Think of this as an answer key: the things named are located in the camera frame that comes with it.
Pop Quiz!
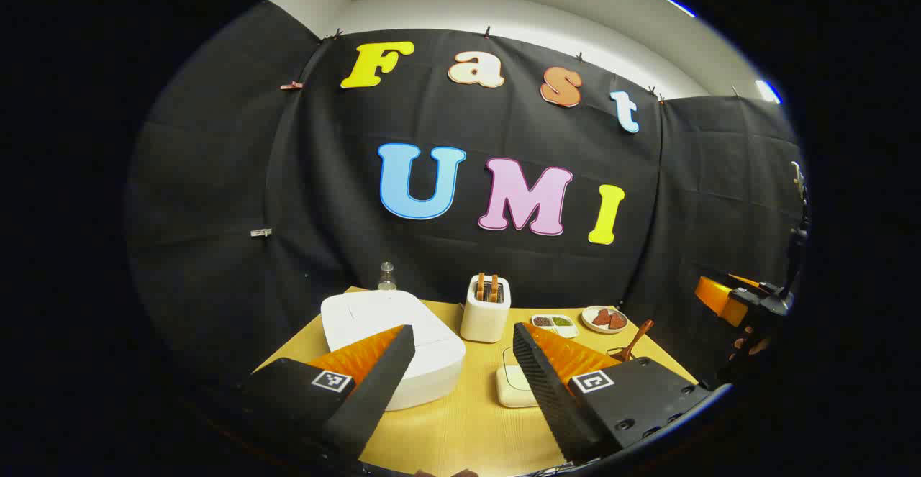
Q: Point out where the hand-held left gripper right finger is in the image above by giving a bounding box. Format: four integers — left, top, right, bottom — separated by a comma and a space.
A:
512, 322, 713, 463

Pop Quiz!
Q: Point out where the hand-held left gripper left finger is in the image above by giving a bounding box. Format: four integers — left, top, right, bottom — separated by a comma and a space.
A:
241, 324, 417, 463

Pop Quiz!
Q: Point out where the clear box of rice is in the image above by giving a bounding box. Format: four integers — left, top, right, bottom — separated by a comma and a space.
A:
495, 346, 540, 409

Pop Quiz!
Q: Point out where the white rice cooker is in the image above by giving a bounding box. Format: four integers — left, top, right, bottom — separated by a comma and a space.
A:
321, 290, 467, 412

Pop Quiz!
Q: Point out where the brown wooden spoon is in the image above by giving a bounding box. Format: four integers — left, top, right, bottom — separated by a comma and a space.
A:
608, 319, 655, 363

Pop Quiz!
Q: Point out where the divided white grain dish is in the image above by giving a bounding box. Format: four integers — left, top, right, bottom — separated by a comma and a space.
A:
531, 314, 579, 339

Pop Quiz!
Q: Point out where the small white plate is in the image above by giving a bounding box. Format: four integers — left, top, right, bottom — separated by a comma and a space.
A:
581, 306, 629, 335

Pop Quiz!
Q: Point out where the white toaster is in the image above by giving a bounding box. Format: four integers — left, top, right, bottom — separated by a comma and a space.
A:
460, 274, 512, 343

